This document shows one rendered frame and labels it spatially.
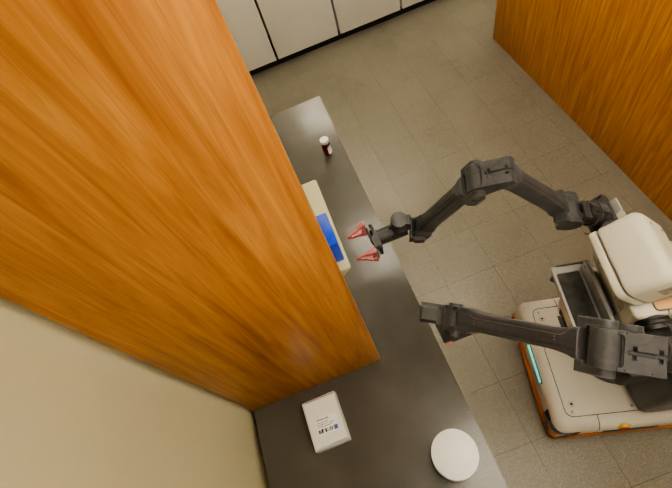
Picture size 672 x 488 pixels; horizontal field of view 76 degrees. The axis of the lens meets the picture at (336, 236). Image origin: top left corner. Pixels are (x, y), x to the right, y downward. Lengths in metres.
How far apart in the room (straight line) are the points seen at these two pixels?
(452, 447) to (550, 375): 1.02
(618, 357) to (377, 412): 0.84
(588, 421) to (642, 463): 0.41
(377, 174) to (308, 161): 1.16
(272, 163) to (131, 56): 0.23
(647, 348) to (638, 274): 0.37
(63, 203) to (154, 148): 0.15
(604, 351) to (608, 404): 1.38
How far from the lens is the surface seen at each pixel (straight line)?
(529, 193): 1.31
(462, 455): 1.39
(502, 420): 2.52
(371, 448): 1.55
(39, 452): 0.86
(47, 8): 0.51
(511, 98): 3.67
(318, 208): 1.22
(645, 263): 1.33
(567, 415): 2.28
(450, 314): 1.18
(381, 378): 1.58
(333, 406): 1.55
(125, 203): 0.66
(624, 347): 0.98
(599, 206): 1.57
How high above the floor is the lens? 2.47
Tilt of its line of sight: 57 degrees down
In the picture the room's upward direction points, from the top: 23 degrees counter-clockwise
